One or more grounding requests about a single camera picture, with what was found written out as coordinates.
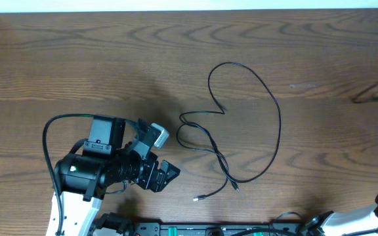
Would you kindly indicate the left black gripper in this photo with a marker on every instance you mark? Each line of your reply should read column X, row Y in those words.
column 161, row 180

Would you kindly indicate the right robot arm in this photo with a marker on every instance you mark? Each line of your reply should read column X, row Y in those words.
column 363, row 221

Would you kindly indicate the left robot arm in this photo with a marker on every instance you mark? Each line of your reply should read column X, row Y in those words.
column 117, row 151

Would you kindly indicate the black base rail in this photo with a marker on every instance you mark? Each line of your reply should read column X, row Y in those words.
column 157, row 229

